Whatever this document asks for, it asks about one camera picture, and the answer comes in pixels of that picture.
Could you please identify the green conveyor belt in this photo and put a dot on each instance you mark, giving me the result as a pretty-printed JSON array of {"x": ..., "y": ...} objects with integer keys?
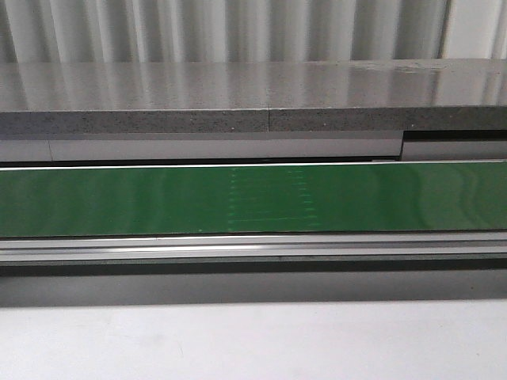
[{"x": 240, "y": 199}]

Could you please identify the white pleated curtain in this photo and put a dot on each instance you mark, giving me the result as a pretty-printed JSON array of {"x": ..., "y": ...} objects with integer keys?
[{"x": 250, "y": 31}]

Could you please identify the silver aluminium conveyor frame rail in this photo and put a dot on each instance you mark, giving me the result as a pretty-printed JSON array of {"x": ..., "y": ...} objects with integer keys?
[{"x": 281, "y": 245}]

